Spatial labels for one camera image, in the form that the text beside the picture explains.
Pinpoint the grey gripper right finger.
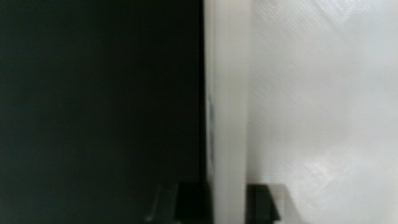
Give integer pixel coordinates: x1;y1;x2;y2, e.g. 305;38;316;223
245;184;280;222

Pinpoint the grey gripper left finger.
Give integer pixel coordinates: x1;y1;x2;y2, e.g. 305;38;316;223
143;182;211;224

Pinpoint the white square tabletop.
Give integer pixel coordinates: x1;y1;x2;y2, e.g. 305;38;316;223
204;0;398;224

